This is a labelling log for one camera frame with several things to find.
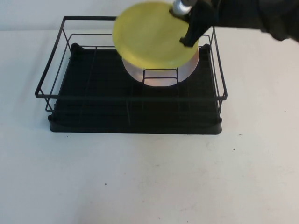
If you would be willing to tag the silver-black right gripper finger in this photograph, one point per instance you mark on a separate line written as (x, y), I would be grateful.
(182, 7)

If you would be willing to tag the pale pink round plate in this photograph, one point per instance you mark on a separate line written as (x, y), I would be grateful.
(187, 70)

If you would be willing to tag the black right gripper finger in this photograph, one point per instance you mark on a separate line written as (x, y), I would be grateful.
(194, 32)

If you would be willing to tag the black plastic drip tray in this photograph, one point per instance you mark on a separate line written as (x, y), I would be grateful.
(93, 77)

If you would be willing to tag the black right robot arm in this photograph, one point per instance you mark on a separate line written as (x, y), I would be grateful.
(257, 16)

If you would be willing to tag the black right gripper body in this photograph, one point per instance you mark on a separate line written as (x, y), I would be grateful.
(204, 9)

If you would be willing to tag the yellow round plate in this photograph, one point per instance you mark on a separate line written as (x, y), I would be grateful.
(149, 35)

